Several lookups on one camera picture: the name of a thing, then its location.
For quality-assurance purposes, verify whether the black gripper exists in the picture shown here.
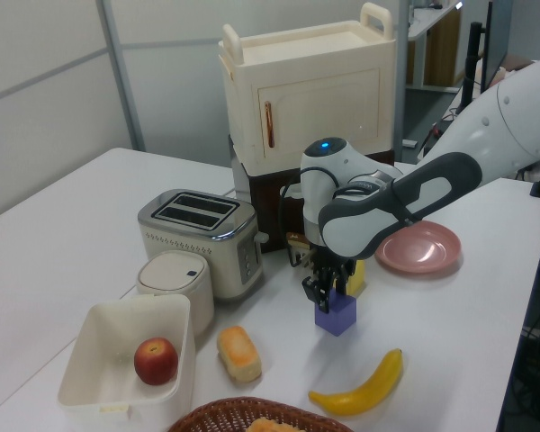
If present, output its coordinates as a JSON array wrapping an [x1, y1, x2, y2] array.
[[301, 246, 357, 315]]

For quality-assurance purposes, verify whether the purple cube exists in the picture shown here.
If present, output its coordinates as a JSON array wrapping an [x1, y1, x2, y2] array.
[[314, 292, 358, 338]]

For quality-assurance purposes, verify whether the yellow cube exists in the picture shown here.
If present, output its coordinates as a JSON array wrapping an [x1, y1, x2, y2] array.
[[346, 258, 367, 299]]

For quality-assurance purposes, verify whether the pink plate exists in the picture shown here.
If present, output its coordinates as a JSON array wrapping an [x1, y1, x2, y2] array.
[[373, 220, 463, 275]]

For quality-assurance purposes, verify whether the brown hair claw clip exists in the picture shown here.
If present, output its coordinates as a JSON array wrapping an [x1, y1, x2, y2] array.
[[285, 230, 320, 272]]

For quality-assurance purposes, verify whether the yellow banana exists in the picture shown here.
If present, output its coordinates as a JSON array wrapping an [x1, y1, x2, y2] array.
[[308, 347, 405, 417]]

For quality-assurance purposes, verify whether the toy bread roll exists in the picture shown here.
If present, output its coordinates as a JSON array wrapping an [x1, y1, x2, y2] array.
[[216, 325, 263, 383]]

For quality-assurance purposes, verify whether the cream silver toaster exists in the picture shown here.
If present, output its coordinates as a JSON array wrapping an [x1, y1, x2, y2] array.
[[137, 188, 270, 302]]

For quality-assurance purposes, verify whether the orange bread in basket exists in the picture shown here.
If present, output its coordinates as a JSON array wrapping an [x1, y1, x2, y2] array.
[[246, 416, 305, 432]]

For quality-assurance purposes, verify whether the small white lidded bin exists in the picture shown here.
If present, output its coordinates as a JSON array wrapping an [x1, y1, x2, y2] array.
[[136, 250, 216, 338]]

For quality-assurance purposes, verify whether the brown wicker basket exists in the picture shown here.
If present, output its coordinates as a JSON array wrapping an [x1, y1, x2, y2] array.
[[166, 396, 356, 432]]

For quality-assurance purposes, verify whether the red apple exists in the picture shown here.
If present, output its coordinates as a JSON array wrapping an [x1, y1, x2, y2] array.
[[133, 337, 180, 386]]

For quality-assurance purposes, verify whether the cream toy cabinet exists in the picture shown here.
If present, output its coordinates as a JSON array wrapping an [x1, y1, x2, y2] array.
[[218, 1, 396, 175]]

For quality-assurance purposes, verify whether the white plastic tub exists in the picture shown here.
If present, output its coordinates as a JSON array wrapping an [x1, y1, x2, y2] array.
[[58, 293, 197, 428]]

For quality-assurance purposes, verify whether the black monitor stand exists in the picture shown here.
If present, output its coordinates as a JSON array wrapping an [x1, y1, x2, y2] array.
[[459, 20, 488, 114]]

